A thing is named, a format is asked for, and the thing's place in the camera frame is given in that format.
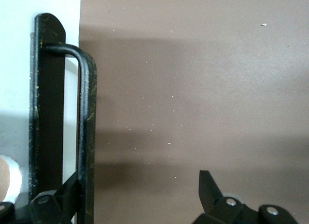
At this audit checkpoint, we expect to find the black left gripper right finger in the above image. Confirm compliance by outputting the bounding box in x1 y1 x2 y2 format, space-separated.
192 170 297 224

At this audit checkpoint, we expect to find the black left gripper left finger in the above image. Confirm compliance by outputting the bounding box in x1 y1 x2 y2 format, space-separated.
0 171 79 224

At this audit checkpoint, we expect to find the black metal drawer handle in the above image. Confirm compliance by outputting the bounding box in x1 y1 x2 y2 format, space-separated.
28 13 98 224

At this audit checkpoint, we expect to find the brown table cover sheet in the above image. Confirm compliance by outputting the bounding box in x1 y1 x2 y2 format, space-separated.
78 0 309 224

